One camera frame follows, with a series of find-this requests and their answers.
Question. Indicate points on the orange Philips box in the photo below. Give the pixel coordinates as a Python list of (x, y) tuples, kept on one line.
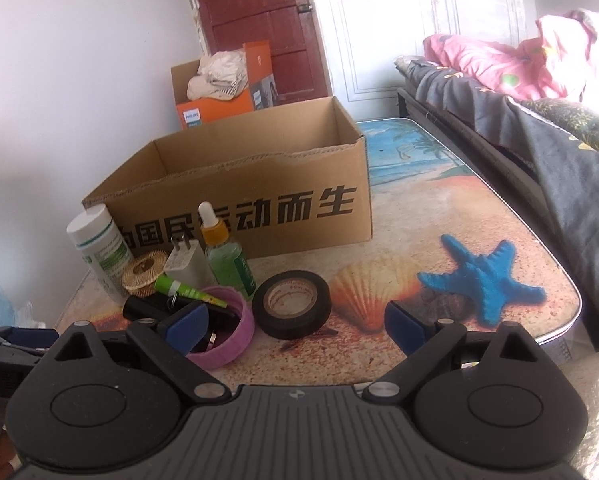
[(261, 91)]

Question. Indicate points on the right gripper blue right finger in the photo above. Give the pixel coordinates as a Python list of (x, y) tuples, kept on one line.
[(429, 347)]

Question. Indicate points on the white USB wall charger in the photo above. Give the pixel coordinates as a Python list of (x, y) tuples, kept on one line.
[(187, 264)]

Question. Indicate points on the black car key fob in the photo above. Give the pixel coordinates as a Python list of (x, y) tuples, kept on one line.
[(160, 307)]

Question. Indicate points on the dark red wooden door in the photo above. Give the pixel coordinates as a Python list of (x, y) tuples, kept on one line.
[(291, 29)]

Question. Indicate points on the white vitamin bottle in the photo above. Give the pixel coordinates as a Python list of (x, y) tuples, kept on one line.
[(103, 248)]

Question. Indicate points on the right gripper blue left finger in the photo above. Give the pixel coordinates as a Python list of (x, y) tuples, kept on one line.
[(166, 345)]

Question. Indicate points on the black electrical tape roll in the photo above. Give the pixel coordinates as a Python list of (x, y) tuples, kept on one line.
[(292, 304)]

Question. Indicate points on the purple plastic lid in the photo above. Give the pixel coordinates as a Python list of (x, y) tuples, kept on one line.
[(230, 342)]

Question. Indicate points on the beige crumpled cloth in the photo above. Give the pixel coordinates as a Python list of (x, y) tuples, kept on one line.
[(221, 76)]

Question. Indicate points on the large open cardboard box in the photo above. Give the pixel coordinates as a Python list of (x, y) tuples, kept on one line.
[(289, 178)]

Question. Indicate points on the pink blanket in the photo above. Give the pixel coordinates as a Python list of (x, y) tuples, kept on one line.
[(560, 62)]

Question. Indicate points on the green dropper bottle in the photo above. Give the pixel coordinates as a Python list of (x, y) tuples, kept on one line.
[(225, 255)]

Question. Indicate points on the gold lid brown jar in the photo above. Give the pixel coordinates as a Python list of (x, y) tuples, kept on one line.
[(141, 274)]

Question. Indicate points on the green glue stick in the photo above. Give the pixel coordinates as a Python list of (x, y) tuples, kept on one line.
[(171, 288)]

